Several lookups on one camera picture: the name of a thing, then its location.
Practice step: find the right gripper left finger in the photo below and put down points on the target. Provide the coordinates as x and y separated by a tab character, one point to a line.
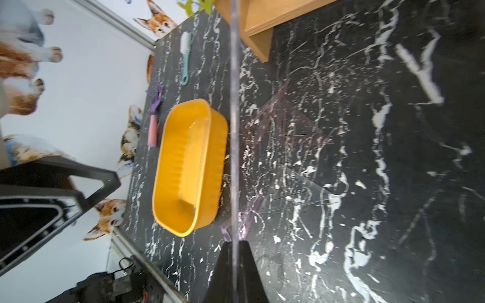
220	289

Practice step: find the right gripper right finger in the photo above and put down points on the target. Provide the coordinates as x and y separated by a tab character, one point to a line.
250	287

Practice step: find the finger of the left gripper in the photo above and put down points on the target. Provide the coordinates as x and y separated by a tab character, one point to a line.
39	199

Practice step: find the grey clear stencil ruler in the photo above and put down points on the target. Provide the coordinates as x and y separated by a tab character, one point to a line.
234	141

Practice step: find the yellow plastic storage box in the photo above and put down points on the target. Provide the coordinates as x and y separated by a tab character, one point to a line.
190	168

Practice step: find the clear triangle ruler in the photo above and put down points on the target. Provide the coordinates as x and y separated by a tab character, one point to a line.
290	189

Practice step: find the purple pink garden fork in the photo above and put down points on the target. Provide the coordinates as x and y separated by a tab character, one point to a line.
157	98

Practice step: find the dark pink triangle ruler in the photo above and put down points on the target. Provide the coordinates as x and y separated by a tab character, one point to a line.
291	126

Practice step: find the teal cleaning brush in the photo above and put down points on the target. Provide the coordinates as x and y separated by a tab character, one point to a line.
185	48

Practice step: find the wooden shelf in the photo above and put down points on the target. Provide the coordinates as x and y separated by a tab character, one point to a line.
257	20

